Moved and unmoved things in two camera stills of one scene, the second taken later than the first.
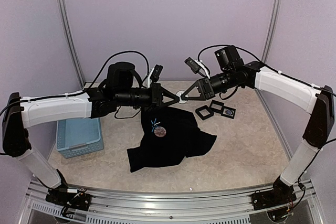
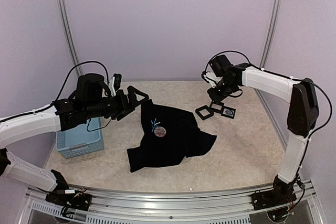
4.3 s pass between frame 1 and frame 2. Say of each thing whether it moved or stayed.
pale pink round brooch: stayed
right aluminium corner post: stayed
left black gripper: moved
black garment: stayed
